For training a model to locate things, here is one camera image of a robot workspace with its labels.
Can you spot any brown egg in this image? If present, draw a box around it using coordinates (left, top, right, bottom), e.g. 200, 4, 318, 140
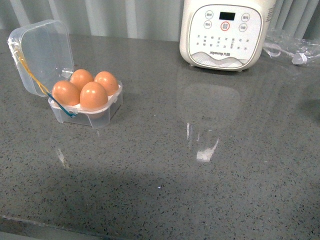
52, 80, 80, 106
79, 81, 108, 110
70, 69, 94, 91
94, 71, 119, 96

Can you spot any clear plastic bag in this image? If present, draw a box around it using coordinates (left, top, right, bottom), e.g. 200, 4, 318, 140
263, 28, 320, 67

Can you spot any teal rubber band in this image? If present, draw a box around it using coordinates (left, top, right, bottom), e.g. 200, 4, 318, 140
46, 92, 77, 118

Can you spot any white Joyoung blender appliance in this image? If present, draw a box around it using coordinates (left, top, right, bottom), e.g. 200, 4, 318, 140
179, 0, 276, 71

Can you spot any yellow rubber band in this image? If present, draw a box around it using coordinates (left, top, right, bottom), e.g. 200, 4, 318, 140
14, 48, 50, 96

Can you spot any grey-green curtain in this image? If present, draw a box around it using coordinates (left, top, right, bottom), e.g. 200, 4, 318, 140
0, 0, 320, 41

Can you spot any clear plastic egg box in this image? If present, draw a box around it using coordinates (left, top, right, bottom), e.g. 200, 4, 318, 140
7, 19, 123, 129

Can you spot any white power cable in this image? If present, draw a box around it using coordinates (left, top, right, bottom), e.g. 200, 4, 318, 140
262, 41, 308, 66

